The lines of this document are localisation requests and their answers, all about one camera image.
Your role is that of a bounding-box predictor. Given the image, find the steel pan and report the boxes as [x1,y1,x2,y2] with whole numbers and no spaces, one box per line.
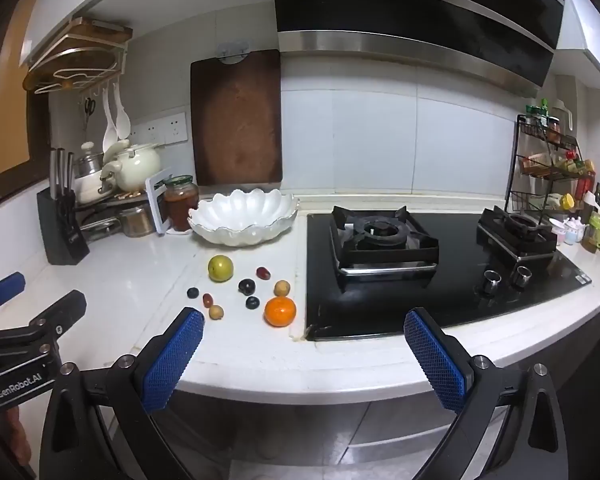
[80,216,122,241]

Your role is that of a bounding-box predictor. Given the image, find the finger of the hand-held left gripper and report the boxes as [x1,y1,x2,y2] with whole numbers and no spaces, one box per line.
[0,272,27,317]
[0,290,87,357]

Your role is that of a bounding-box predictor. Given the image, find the clear wall hook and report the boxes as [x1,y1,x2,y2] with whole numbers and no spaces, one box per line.
[216,40,251,64]

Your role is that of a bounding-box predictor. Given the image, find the stainless steel pot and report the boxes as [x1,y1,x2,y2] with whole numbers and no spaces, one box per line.
[119,205,156,237]

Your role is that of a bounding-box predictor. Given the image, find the black gas stove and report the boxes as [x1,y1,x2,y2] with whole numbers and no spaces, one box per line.
[305,205,592,342]

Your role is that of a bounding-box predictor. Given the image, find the white plastic stand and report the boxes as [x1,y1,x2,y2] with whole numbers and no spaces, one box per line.
[145,167,173,235]

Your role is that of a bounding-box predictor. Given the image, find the brown wooden cutting board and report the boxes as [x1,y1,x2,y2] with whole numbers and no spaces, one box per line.
[190,49,284,187]

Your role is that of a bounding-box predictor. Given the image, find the white wall socket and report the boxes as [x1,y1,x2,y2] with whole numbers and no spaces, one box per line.
[130,120,165,147]
[162,112,187,145]

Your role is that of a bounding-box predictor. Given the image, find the green plastic bottle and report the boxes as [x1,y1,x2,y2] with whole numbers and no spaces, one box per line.
[582,210,600,253]

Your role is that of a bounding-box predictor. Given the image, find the cream ceramic kettle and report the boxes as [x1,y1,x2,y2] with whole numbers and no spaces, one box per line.
[103,142,163,192]

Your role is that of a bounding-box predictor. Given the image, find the small white condiment jars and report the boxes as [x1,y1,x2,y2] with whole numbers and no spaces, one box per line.
[550,216,588,246]

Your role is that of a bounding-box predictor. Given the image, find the black range hood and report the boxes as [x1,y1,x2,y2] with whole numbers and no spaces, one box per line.
[268,0,566,98]

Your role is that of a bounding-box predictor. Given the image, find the grey base cabinet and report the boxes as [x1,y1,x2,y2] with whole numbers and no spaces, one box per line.
[100,305,600,480]

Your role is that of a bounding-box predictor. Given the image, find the white scalloped bowl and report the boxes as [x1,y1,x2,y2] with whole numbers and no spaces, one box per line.
[187,188,300,248]

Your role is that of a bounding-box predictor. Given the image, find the green apple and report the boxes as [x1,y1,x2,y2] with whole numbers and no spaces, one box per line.
[208,255,234,283]

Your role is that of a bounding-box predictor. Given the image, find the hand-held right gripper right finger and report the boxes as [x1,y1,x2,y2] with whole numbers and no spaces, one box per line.
[403,306,570,480]

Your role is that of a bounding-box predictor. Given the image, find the orange tangerine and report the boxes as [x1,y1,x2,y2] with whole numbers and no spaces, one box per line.
[264,296,298,328]

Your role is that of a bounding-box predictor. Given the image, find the glass jar of red sauce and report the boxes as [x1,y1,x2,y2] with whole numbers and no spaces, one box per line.
[162,175,201,233]

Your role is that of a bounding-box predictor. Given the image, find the round wooden board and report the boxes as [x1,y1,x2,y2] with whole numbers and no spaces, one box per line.
[22,46,118,92]

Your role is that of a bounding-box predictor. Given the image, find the person's left hand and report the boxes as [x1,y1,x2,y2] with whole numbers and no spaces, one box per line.
[2,405,33,466]

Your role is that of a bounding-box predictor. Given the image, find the black wire spice rack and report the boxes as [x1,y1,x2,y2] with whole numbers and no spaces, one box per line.
[504,114,596,221]

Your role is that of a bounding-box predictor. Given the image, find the white wall rack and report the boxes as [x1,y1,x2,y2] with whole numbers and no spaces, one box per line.
[22,16,133,95]

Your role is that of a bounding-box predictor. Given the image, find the black knife block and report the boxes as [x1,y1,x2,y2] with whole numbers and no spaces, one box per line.
[36,187,91,266]

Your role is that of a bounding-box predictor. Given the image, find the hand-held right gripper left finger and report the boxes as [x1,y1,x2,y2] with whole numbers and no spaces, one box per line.
[39,306,206,480]

